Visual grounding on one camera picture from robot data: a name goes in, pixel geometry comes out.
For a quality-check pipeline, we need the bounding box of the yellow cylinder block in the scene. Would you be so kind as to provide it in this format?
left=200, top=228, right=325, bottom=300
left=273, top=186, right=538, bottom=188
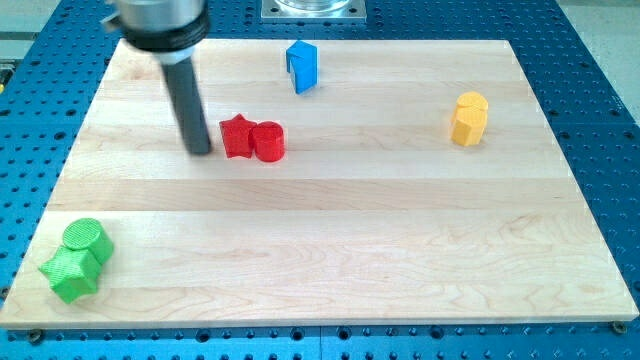
left=456, top=91, right=489, bottom=112

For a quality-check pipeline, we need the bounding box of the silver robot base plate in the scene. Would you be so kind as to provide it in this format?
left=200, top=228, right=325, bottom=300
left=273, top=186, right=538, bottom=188
left=259, top=0, right=367, bottom=24

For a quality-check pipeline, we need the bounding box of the green star block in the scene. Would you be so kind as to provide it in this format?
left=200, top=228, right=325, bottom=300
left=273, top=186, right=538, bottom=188
left=39, top=246, right=102, bottom=304

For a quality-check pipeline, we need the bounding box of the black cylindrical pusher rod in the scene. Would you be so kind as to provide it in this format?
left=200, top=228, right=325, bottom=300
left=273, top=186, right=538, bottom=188
left=161, top=57, right=212, bottom=155

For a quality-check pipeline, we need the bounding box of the blue perforated metal table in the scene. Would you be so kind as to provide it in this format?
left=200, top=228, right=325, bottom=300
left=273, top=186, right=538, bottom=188
left=1, top=1, right=639, bottom=359

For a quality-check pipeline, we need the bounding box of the blue cube block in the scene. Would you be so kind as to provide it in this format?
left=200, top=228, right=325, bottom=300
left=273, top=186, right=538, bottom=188
left=290, top=60, right=318, bottom=94

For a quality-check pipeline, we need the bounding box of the red cylinder block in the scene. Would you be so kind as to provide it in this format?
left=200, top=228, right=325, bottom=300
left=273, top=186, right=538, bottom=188
left=250, top=121, right=285, bottom=162

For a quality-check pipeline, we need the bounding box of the light wooden board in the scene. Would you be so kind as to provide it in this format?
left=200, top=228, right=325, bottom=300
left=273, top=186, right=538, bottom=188
left=1, top=39, right=638, bottom=329

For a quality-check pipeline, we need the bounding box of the yellow hexagon block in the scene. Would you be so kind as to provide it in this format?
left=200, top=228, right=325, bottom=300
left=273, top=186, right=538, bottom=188
left=450, top=107, right=488, bottom=146

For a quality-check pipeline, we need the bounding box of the green cylinder block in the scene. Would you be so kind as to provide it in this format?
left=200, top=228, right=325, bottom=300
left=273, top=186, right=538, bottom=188
left=62, top=218, right=114, bottom=265

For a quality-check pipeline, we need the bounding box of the red star block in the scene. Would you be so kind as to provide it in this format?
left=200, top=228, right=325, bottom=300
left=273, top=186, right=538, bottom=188
left=219, top=114, right=257, bottom=158

